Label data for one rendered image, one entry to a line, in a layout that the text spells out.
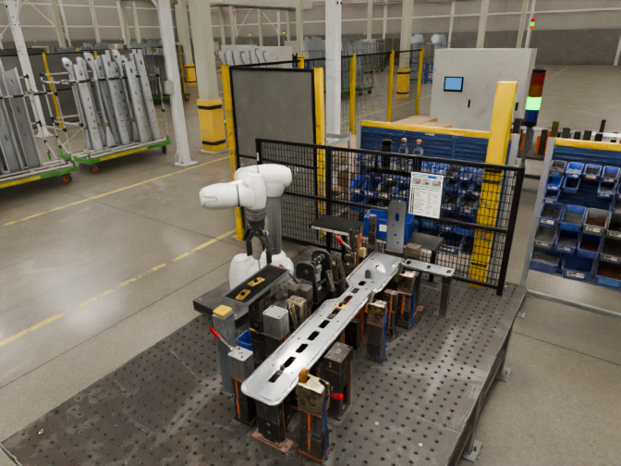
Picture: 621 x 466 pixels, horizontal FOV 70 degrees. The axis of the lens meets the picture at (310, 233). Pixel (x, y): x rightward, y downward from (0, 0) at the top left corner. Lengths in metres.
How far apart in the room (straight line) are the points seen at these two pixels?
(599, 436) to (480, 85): 6.45
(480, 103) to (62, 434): 7.87
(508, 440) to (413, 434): 1.17
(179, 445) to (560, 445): 2.21
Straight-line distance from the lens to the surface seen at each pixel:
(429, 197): 2.97
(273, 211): 2.60
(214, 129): 9.81
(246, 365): 1.91
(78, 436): 2.32
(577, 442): 3.34
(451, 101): 8.85
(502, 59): 8.59
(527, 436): 3.25
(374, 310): 2.24
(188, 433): 2.17
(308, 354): 1.98
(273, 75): 4.61
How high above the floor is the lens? 2.25
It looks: 24 degrees down
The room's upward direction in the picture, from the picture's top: 1 degrees counter-clockwise
